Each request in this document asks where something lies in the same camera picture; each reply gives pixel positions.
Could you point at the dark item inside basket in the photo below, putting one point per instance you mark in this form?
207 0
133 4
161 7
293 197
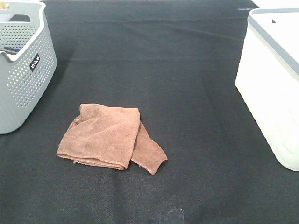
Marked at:
9 50

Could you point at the brown microfibre towel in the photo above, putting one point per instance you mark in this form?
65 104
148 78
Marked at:
110 137

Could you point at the black table cloth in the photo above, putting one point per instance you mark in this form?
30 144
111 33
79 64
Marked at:
176 61

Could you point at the grey perforated plastic basket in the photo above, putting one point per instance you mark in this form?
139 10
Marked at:
25 76

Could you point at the white storage box grey rim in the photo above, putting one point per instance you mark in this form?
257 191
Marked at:
268 79

